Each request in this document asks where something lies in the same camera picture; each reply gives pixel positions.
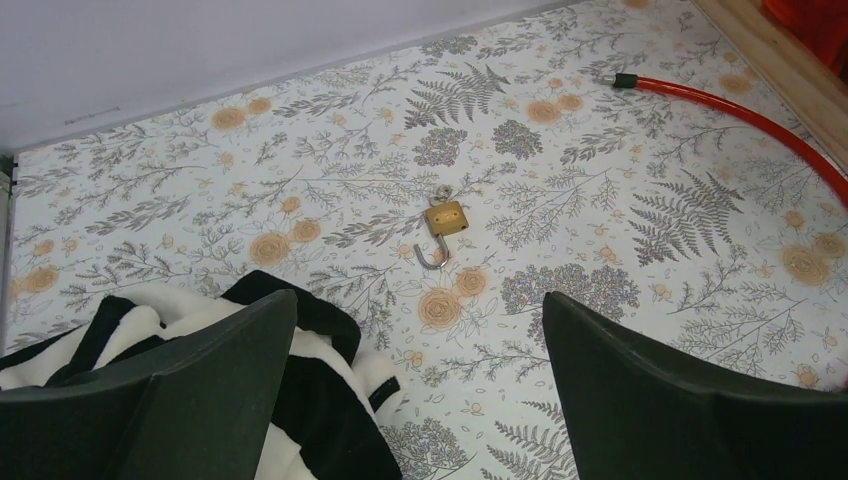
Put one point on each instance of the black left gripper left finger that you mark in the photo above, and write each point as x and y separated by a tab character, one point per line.
197	407

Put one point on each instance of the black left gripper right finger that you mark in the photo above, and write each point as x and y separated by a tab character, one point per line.
636	408

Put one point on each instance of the small brass padlock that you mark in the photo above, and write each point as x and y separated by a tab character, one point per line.
444	217

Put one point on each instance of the black white striped cloth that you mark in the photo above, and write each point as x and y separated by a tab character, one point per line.
331	399

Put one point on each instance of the floral patterned mat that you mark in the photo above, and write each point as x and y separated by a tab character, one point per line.
673	219

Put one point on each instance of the wooden clothes rack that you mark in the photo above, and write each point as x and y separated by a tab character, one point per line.
815	94

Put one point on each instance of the orange t-shirt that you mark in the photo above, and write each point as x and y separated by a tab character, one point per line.
821	25

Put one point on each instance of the red cable lock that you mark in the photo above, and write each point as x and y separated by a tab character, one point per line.
819	164

